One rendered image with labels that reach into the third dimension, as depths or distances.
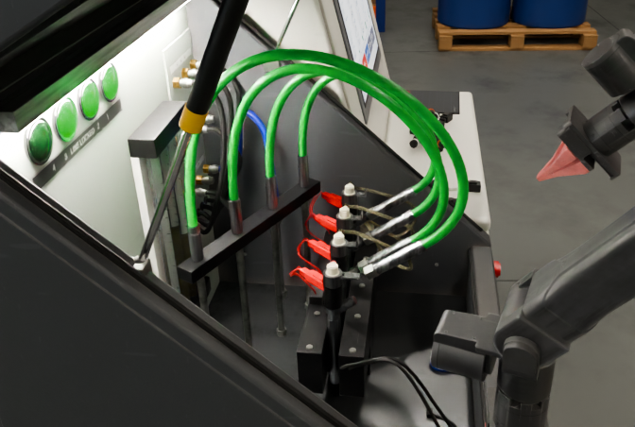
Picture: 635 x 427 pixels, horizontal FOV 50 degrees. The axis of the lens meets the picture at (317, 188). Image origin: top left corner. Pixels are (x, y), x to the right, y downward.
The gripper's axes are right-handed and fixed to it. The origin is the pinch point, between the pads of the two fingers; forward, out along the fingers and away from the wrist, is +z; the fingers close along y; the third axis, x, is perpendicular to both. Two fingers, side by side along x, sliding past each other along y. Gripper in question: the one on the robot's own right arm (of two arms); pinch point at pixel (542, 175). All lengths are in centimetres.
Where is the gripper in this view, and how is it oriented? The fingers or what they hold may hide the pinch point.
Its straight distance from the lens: 104.6
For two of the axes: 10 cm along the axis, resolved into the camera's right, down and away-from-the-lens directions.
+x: -3.8, 4.5, -8.1
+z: -6.1, 5.3, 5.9
